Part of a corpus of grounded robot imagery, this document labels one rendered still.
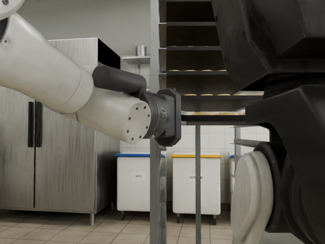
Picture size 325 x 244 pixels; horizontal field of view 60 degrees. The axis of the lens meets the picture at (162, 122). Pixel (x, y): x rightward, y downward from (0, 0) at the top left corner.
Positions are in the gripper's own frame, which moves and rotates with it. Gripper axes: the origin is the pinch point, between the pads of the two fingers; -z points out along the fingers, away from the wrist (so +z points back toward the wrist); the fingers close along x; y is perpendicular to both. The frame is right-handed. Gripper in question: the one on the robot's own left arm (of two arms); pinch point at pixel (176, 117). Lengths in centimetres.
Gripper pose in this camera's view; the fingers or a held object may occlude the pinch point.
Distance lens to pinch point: 63.8
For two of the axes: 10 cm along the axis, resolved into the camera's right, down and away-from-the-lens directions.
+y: -8.6, 0.2, 5.1
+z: -5.1, -0.2, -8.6
